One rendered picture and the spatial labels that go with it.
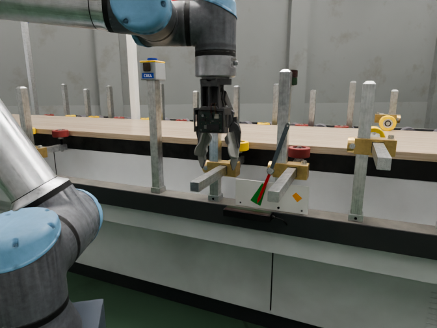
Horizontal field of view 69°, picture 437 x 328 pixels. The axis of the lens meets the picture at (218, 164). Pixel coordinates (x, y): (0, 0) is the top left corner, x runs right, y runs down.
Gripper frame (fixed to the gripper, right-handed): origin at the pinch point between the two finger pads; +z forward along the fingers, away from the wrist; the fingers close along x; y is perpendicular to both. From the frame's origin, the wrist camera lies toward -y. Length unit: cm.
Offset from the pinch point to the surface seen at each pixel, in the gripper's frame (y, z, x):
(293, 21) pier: -447, -116, -19
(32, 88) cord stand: -169, -18, -231
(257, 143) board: -58, 4, -1
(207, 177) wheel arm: -20.0, 9.5, -9.6
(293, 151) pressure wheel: -44.4, 4.1, 15.0
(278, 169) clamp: -34.7, 8.9, 10.7
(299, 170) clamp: -34.0, 8.7, 17.9
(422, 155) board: -52, 5, 58
